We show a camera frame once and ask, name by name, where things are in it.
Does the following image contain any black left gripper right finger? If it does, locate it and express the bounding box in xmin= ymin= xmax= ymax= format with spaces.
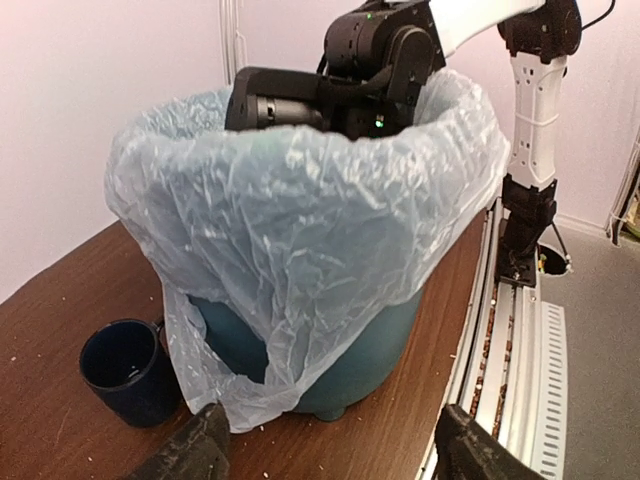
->
xmin=435 ymin=404 xmax=544 ymax=480

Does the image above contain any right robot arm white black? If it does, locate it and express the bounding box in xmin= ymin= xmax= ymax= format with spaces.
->
xmin=225 ymin=1 xmax=583 ymax=260

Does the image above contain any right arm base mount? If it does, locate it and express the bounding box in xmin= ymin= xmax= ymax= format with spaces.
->
xmin=494 ymin=199 xmax=574 ymax=289

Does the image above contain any translucent blue trash bag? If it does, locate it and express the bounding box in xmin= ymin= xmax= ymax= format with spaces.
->
xmin=104 ymin=69 xmax=510 ymax=433

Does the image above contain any aluminium front rail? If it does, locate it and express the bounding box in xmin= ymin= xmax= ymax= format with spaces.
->
xmin=442 ymin=202 xmax=568 ymax=479

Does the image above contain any teal plastic trash bin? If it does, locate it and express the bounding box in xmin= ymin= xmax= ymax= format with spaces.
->
xmin=190 ymin=292 xmax=422 ymax=422

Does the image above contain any dark blue mug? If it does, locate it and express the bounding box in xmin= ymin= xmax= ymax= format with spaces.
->
xmin=79 ymin=319 xmax=182 ymax=428

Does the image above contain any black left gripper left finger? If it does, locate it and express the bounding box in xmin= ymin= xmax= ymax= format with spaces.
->
xmin=123 ymin=403 xmax=230 ymax=480

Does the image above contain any aluminium corner post right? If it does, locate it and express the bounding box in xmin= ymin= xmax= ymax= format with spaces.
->
xmin=218 ymin=0 xmax=247 ymax=85

